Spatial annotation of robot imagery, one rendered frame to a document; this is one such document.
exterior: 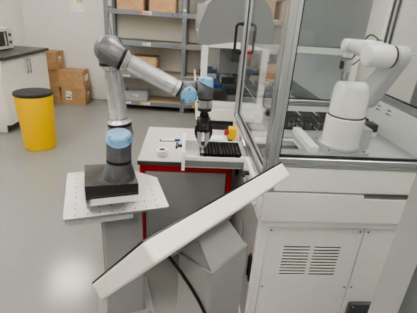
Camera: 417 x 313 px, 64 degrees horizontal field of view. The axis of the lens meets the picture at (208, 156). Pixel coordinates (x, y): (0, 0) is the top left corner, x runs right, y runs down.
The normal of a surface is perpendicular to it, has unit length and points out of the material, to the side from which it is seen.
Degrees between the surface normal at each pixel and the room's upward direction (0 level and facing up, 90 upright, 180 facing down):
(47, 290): 0
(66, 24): 90
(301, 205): 90
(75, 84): 87
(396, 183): 90
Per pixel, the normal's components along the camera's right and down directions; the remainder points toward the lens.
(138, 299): 0.33, 0.40
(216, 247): 0.59, -0.43
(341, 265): 0.05, 0.40
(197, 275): -0.64, 0.27
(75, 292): 0.07, -0.92
